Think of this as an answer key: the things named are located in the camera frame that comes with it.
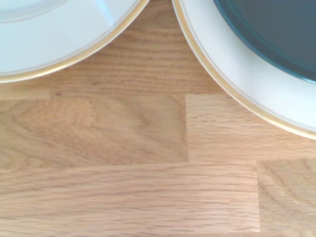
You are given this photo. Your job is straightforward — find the white plate with gold rim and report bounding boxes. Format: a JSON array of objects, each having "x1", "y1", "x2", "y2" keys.
[{"x1": 0, "y1": 0, "x2": 150, "y2": 83}]

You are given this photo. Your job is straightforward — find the dark green plate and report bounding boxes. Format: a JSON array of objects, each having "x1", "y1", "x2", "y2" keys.
[{"x1": 171, "y1": 0, "x2": 316, "y2": 139}]

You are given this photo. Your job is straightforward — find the dark teal plate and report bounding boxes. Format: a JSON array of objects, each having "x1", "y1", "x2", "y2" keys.
[{"x1": 213, "y1": 0, "x2": 316, "y2": 85}]

